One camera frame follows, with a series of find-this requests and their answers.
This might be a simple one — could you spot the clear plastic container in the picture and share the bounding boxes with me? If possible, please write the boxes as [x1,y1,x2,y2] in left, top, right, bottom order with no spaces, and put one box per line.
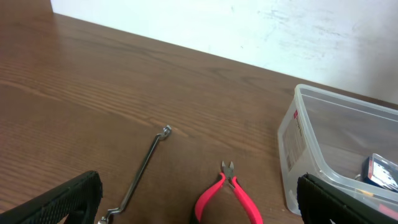
[277,84,397,218]

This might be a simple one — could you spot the blue precision screwdriver set case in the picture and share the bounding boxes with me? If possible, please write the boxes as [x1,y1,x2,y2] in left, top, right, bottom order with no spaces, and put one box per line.
[361,153,397,192]

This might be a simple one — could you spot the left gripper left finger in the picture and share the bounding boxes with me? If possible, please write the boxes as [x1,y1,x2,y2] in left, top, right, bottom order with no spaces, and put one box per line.
[1,170,103,224]

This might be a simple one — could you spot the orange handled cutting pliers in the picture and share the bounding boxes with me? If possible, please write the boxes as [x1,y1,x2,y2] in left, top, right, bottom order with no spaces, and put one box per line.
[191,160,264,224]

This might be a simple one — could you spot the silver offset ring wrench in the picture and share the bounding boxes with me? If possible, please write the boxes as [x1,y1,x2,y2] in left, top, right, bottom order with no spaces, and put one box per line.
[98,124,172,224]

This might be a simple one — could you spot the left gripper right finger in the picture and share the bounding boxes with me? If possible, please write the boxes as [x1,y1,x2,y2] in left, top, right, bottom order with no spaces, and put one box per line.
[297,174,397,224]

